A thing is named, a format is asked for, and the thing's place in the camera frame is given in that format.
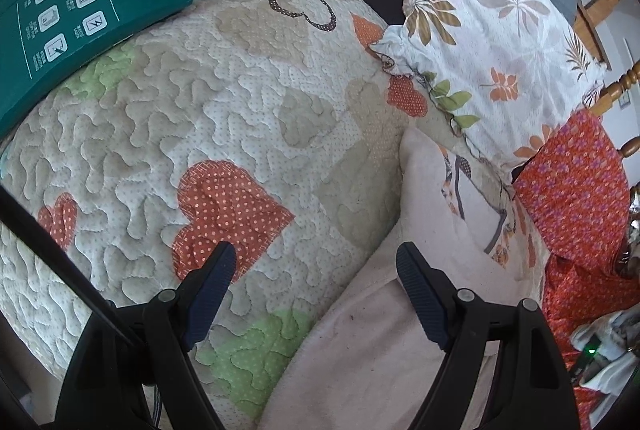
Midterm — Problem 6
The floral leaf print pillow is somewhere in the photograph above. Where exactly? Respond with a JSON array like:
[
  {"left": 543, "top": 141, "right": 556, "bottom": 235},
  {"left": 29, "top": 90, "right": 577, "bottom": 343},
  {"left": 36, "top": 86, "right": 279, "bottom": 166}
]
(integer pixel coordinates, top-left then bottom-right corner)
[{"left": 367, "top": 0, "right": 608, "bottom": 171}]

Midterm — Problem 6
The red floral cloth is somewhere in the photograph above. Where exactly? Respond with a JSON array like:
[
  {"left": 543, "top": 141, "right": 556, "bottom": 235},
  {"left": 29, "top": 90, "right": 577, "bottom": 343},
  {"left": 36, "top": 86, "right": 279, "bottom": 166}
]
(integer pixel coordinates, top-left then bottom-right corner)
[{"left": 512, "top": 110, "right": 640, "bottom": 430}]

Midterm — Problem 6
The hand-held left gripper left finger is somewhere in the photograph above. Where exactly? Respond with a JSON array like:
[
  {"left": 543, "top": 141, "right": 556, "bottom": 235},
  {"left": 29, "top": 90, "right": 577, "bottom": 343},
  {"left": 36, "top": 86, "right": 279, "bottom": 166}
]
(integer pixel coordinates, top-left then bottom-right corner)
[{"left": 52, "top": 241, "right": 237, "bottom": 430}]

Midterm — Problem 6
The teal tissue package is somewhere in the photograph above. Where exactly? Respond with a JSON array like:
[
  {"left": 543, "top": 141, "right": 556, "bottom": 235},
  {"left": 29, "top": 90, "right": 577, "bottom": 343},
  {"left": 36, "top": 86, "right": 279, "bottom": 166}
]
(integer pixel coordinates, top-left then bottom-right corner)
[{"left": 0, "top": 0, "right": 196, "bottom": 138}]

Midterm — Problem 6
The black strap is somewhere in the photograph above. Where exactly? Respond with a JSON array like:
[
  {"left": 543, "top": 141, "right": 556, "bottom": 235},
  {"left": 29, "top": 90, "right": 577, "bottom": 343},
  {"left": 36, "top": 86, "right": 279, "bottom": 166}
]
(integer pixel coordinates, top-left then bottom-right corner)
[{"left": 0, "top": 187, "right": 131, "bottom": 346}]

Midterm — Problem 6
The heart pattern quilted blanket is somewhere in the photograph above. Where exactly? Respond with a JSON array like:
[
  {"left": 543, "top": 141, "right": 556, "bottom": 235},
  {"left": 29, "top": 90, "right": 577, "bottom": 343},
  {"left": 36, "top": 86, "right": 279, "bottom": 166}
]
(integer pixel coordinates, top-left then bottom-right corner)
[{"left": 0, "top": 0, "right": 551, "bottom": 430}]

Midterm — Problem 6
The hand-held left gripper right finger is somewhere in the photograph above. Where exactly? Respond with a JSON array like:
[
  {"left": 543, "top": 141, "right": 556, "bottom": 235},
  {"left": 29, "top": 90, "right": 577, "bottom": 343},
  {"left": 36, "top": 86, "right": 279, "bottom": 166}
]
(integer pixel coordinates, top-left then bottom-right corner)
[{"left": 396, "top": 241, "right": 576, "bottom": 430}]

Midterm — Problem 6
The pale pink small garment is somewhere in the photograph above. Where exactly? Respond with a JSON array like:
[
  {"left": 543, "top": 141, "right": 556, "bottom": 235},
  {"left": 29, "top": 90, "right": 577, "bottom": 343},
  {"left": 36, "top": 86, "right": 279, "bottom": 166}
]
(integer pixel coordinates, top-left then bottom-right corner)
[{"left": 257, "top": 126, "right": 546, "bottom": 430}]

